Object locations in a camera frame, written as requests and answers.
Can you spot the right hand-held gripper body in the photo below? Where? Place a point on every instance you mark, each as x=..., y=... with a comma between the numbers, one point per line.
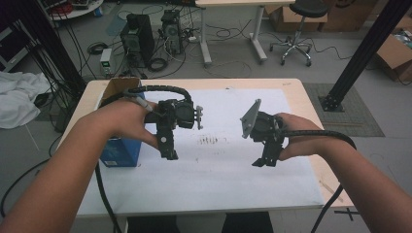
x=267, y=127

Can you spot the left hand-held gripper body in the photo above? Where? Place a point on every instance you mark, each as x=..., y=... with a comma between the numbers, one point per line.
x=181, y=115

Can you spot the blue cardboard box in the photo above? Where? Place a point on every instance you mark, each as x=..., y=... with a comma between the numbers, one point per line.
x=120, y=152

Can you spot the person's right hand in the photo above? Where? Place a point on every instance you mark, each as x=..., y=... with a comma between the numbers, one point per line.
x=304, y=139

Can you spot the person's left hand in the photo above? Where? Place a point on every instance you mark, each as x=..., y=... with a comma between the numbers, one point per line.
x=123, y=119

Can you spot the light wooden table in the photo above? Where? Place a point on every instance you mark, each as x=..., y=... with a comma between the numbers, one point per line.
x=291, y=84

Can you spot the white table sheet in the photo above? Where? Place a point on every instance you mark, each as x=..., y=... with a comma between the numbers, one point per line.
x=213, y=184

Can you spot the white power strip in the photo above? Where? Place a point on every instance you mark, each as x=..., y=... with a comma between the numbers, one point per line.
x=192, y=39

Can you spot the white-legged desk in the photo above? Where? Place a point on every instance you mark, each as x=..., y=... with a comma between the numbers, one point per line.
x=205, y=39

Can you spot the slim black computer tower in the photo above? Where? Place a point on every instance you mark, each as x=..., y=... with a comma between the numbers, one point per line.
x=171, y=30

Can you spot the grey floor mat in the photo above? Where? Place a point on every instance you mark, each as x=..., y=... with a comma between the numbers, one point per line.
x=356, y=119

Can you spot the large black computer tower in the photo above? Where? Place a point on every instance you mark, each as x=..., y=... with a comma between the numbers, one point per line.
x=141, y=35

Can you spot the white table leg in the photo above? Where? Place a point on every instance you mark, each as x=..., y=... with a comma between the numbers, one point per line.
x=123, y=225

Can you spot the white power supply unit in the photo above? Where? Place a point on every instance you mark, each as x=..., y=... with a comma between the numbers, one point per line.
x=106, y=61

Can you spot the flat cardboard box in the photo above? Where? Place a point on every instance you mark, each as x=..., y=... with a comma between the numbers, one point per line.
x=285, y=19

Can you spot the black swivel stool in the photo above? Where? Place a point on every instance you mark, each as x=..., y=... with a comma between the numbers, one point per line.
x=307, y=9

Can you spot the black metal stand with base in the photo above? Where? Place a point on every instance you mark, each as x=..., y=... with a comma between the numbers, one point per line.
x=366, y=48

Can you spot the tall cardboard box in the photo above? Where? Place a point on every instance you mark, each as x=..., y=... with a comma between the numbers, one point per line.
x=350, y=16

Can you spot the round white table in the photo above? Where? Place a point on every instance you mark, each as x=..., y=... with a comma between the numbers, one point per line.
x=81, y=13

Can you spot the open cardboard box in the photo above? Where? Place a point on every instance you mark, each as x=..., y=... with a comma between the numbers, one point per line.
x=393, y=51

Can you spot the white cloth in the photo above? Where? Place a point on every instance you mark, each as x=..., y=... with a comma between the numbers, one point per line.
x=19, y=97

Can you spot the grey metal frame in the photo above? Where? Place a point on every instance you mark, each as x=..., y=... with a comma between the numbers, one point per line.
x=13, y=58

